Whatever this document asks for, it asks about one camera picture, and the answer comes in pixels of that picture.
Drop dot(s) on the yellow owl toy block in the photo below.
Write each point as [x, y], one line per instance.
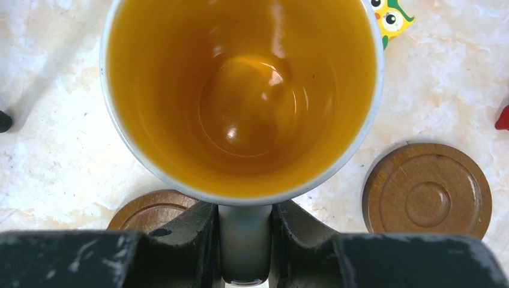
[391, 18]

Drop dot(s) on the red owl toy block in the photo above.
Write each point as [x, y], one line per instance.
[502, 122]

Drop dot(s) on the light blue tripod stand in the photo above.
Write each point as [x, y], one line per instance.
[6, 122]

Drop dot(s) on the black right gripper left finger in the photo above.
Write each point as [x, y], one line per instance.
[181, 253]

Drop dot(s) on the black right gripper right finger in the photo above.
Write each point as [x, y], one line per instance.
[308, 253]

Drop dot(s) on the patterned white mug yellow inside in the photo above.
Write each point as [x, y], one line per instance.
[243, 104]

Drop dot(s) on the brown ridged coaster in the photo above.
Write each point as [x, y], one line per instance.
[151, 211]
[427, 188]

